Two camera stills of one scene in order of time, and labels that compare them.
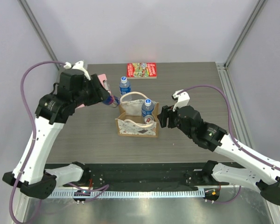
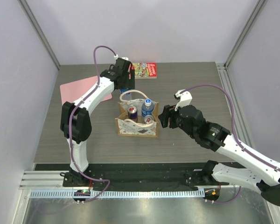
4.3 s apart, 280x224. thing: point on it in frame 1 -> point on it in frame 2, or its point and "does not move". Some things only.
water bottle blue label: [147, 108] does not move
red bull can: [111, 99] -> [132, 112]
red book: [141, 70] does not move
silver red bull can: [148, 119] does not move
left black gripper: [101, 92] -> [130, 83]
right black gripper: [166, 112] does not move
